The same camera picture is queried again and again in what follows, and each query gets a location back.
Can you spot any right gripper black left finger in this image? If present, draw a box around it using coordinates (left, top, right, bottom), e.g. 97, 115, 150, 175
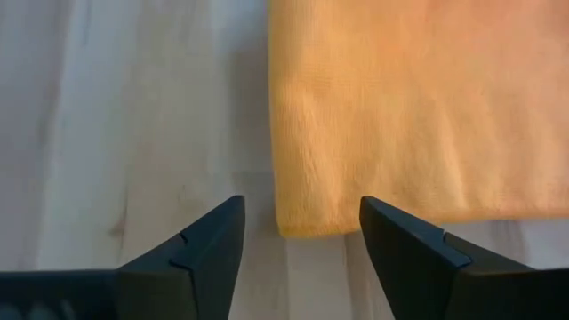
0, 195, 246, 320

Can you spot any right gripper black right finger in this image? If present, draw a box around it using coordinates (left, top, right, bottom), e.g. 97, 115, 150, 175
358, 196, 569, 320

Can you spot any orange microfiber towel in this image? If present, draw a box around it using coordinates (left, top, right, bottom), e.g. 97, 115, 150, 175
268, 0, 569, 239

